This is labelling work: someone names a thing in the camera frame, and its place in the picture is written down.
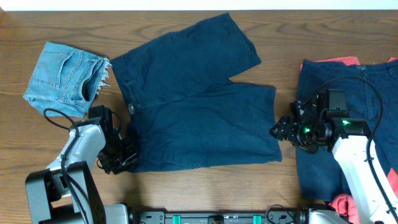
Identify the light blue denim shorts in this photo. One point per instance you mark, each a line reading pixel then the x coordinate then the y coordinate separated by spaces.
pixel 66 79

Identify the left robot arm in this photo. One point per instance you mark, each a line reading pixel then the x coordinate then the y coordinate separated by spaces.
pixel 65 191

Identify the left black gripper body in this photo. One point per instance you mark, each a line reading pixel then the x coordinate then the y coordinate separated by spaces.
pixel 119 154

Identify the navy blue shorts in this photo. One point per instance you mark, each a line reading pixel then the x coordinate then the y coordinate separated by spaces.
pixel 185 111

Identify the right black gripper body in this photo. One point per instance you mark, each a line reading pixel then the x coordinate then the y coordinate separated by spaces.
pixel 303 137

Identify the navy blue garment in pile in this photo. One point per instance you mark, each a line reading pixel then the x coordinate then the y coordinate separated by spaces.
pixel 317 174

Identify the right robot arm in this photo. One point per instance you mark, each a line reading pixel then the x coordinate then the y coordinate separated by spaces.
pixel 324 122

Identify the red garment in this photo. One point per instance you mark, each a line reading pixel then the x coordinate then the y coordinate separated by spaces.
pixel 351 199

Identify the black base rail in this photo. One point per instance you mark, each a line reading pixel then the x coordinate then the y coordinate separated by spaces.
pixel 276 213

